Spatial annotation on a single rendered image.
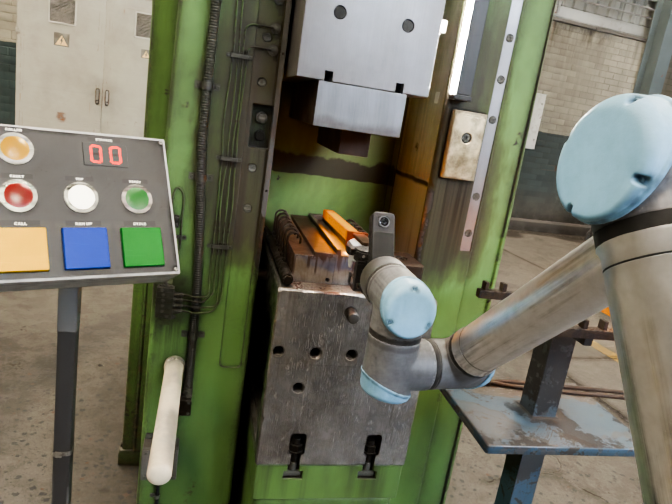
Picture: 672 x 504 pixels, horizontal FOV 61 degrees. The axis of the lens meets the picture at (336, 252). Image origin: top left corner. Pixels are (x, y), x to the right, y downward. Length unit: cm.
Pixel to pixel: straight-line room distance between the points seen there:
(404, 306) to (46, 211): 63
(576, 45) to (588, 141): 855
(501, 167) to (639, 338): 110
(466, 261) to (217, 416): 79
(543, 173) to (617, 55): 196
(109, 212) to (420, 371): 63
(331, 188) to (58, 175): 90
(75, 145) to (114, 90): 535
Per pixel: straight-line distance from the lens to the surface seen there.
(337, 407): 141
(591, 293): 79
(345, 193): 179
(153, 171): 119
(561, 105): 901
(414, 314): 92
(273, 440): 143
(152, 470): 115
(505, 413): 139
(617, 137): 55
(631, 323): 53
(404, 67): 131
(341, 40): 127
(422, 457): 182
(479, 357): 96
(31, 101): 662
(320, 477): 151
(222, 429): 164
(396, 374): 97
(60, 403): 135
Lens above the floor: 131
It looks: 14 degrees down
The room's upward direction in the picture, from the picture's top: 9 degrees clockwise
